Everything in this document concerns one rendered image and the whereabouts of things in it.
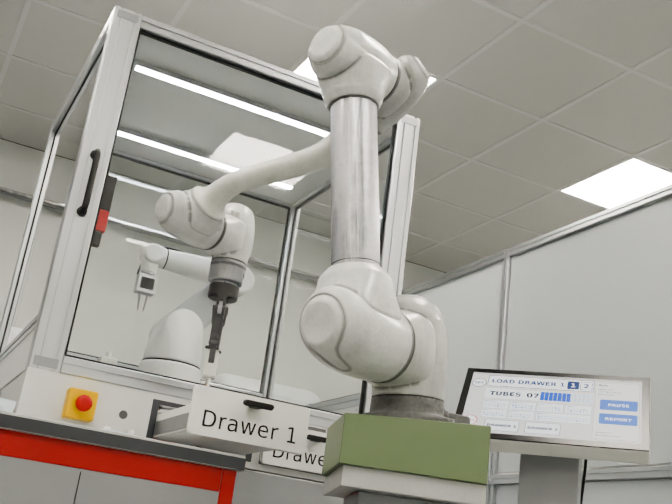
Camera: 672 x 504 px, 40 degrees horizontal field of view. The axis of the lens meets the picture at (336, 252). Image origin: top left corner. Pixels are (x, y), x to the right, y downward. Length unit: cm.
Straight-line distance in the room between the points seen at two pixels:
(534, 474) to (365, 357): 101
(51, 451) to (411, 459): 66
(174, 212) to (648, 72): 266
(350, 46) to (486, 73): 241
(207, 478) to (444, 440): 46
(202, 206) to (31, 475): 77
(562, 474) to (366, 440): 96
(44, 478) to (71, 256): 83
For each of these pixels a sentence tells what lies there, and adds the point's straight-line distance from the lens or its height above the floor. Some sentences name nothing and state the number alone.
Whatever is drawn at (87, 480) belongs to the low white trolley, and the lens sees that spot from 178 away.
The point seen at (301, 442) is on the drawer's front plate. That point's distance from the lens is 220.
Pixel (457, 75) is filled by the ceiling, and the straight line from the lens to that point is 436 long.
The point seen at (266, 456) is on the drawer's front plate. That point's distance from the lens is 251.
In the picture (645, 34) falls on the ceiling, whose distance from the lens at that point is 407.
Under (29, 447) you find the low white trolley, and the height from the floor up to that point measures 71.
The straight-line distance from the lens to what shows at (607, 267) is 370.
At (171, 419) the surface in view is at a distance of 231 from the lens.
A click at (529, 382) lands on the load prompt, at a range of 274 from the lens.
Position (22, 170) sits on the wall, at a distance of 594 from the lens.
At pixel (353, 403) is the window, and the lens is 268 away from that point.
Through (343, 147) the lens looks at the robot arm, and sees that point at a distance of 191.
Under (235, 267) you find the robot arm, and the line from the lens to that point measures 229.
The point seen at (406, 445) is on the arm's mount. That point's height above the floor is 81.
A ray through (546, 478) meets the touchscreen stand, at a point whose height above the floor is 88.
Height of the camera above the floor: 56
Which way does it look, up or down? 19 degrees up
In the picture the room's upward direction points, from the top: 8 degrees clockwise
